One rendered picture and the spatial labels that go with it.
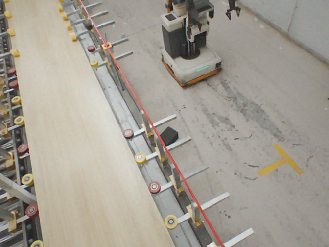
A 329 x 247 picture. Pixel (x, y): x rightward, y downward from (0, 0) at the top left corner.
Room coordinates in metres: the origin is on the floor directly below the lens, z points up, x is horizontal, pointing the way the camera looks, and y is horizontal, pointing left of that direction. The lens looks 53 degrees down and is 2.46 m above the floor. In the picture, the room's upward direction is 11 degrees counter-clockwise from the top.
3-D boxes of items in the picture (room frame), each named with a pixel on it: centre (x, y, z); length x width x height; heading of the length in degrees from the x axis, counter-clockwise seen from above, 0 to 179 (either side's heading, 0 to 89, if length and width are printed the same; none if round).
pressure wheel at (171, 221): (0.43, 0.09, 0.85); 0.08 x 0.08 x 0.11
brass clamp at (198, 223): (0.46, -0.06, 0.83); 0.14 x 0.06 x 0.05; 17
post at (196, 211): (0.44, -0.07, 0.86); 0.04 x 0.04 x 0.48; 17
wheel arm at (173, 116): (1.21, 0.11, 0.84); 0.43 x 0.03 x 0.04; 107
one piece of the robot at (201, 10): (2.46, -0.60, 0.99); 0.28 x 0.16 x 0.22; 107
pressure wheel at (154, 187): (0.67, 0.16, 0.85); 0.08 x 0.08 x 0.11
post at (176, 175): (0.68, 0.00, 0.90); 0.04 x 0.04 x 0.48; 17
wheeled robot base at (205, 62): (2.73, -0.51, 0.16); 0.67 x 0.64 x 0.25; 17
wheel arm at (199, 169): (0.73, -0.03, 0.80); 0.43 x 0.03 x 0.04; 107
